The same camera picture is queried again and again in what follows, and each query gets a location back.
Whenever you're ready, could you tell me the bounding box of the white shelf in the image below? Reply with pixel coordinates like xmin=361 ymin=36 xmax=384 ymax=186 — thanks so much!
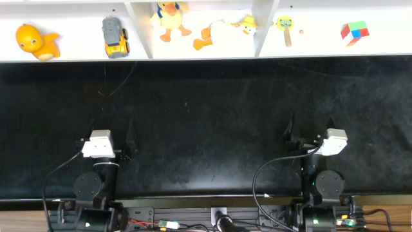
xmin=0 ymin=0 xmax=412 ymax=63

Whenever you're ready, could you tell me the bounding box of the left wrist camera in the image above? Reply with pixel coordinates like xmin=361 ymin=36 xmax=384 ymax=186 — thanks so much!
xmin=81 ymin=130 xmax=116 ymax=159

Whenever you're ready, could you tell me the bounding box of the yellow cat rattle drum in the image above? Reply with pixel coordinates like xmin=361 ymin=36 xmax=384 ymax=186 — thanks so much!
xmin=271 ymin=15 xmax=304 ymax=48

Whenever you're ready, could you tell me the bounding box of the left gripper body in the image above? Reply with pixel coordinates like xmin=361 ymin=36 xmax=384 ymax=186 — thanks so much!
xmin=111 ymin=148 xmax=133 ymax=161

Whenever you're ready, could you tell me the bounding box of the yellow plush duck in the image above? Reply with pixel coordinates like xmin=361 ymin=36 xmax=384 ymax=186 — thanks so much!
xmin=150 ymin=1 xmax=192 ymax=43

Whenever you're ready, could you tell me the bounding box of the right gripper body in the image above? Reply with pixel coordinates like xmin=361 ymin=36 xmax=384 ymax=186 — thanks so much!
xmin=287 ymin=135 xmax=323 ymax=152

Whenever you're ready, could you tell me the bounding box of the mounting rail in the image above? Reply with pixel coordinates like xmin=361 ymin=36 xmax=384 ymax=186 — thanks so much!
xmin=48 ymin=199 xmax=393 ymax=232

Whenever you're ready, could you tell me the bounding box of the many-coloured puzzle cube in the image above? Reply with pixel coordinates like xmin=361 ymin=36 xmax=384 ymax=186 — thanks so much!
xmin=340 ymin=20 xmax=370 ymax=47

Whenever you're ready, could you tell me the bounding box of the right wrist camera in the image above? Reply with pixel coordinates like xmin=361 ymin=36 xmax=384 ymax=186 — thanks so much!
xmin=321 ymin=128 xmax=349 ymax=157

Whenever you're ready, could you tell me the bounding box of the white plush duck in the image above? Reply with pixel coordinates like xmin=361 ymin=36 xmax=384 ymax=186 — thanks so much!
xmin=192 ymin=14 xmax=258 ymax=51

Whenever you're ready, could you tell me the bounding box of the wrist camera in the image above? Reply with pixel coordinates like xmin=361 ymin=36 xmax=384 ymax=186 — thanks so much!
xmin=81 ymin=130 xmax=116 ymax=159
xmin=321 ymin=128 xmax=349 ymax=157

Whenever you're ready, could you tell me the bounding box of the grey and yellow toy truck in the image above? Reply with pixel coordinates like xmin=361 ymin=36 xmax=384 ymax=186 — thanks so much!
xmin=102 ymin=16 xmax=131 ymax=59

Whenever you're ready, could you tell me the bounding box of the yellow rubber duck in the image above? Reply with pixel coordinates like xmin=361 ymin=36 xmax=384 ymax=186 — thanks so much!
xmin=15 ymin=23 xmax=61 ymax=62

